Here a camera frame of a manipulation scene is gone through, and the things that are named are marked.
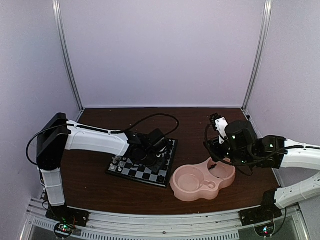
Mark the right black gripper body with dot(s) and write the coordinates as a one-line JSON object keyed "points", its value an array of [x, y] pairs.
{"points": [[238, 156]]}

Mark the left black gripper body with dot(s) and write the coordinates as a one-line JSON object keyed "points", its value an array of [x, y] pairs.
{"points": [[148, 160]]}

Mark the black and white chessboard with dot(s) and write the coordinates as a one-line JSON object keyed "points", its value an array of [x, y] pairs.
{"points": [[142, 174]]}

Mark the black rook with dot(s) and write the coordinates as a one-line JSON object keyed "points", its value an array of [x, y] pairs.
{"points": [[160, 179]]}

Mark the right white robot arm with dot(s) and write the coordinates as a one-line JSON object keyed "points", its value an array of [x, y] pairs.
{"points": [[299, 155]]}

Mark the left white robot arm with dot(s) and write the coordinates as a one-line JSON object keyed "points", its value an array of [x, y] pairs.
{"points": [[60, 134]]}

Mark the pink double pet bowl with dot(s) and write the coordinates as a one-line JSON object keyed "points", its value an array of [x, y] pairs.
{"points": [[192, 182]]}

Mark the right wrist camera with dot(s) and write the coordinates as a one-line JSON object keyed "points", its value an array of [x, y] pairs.
{"points": [[219, 124]]}

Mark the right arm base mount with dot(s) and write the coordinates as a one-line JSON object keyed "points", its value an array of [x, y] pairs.
{"points": [[258, 215]]}

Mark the front aluminium rail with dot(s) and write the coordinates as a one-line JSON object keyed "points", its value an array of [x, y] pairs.
{"points": [[225, 225]]}

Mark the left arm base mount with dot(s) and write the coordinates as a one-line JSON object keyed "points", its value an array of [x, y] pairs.
{"points": [[71, 216]]}

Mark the left aluminium frame post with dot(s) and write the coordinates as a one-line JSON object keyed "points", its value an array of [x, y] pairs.
{"points": [[65, 54]]}

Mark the aluminium frame post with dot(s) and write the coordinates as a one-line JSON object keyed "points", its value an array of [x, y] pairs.
{"points": [[264, 30], [65, 54]]}

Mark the right aluminium frame post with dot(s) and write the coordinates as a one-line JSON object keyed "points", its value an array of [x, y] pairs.
{"points": [[264, 30]]}

